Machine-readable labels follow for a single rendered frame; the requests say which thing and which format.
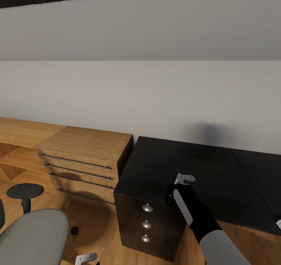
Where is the swivel chair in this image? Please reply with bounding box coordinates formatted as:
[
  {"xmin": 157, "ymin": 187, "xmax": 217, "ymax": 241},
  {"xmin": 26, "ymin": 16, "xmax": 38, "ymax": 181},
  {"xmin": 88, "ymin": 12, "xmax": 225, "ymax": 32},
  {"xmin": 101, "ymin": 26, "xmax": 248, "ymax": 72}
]
[{"xmin": 0, "ymin": 183, "xmax": 78, "ymax": 265}]

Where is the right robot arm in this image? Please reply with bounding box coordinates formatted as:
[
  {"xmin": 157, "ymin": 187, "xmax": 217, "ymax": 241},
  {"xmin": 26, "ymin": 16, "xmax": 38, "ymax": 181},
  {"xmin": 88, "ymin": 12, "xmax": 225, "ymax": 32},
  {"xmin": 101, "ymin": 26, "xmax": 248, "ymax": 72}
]
[{"xmin": 167, "ymin": 174, "xmax": 251, "ymax": 265}]

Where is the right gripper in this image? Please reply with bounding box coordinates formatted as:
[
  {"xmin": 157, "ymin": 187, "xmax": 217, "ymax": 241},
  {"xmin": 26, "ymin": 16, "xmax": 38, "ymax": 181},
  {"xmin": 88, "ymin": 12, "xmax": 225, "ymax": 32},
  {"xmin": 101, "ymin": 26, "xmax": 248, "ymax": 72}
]
[{"xmin": 167, "ymin": 183, "xmax": 179, "ymax": 195}]

